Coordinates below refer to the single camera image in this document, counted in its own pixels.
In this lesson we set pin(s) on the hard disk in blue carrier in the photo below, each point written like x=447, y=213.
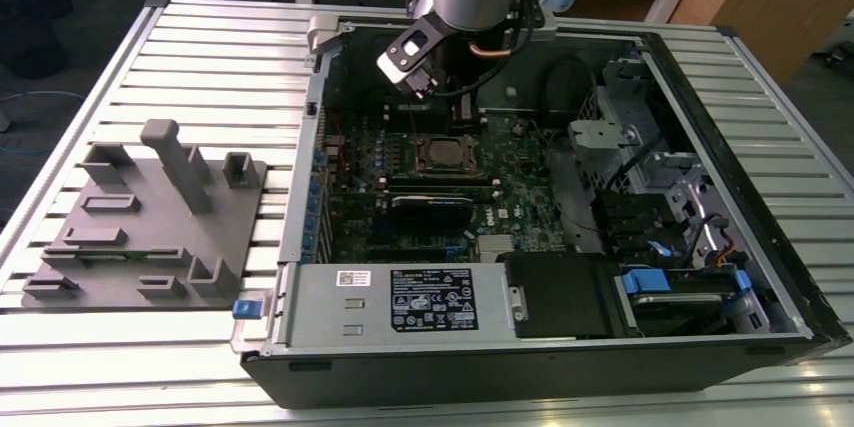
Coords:
x=643, y=281

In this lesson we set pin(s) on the silver green CPU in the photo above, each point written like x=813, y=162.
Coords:
x=448, y=152

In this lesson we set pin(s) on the blue case latch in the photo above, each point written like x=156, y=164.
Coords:
x=247, y=309

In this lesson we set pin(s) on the grey power supply unit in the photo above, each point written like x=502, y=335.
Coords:
x=320, y=317

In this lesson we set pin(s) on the white case wall sticker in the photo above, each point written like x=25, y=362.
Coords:
x=408, y=107

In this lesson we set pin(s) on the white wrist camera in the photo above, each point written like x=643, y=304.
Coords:
x=407, y=52

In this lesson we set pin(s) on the green motherboard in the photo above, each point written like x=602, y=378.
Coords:
x=527, y=197

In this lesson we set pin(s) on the black plastic disk bay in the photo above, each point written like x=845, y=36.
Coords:
x=634, y=222

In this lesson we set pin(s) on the black office chair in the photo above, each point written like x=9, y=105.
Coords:
x=33, y=42

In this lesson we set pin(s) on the wooden cabinet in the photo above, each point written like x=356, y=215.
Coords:
x=767, y=7

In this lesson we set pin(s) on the silver finned chipset heatsink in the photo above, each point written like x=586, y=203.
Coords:
x=496, y=243

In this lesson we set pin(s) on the green RAM stick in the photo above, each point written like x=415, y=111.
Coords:
x=109, y=257

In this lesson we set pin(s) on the black plastic fan shroud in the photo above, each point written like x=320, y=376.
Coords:
x=567, y=297

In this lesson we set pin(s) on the black open PC case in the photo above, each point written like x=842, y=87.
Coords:
x=467, y=377

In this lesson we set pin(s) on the CPU socket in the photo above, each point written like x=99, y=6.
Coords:
x=478, y=170

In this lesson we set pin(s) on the grey plastic parts rack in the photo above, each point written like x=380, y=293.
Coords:
x=167, y=247

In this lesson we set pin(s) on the silver metal drive cage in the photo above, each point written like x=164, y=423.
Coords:
x=600, y=139

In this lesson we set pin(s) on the black graphics card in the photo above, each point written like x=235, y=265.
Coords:
x=434, y=222

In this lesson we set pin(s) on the small wrist camera mount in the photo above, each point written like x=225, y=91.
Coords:
x=543, y=29

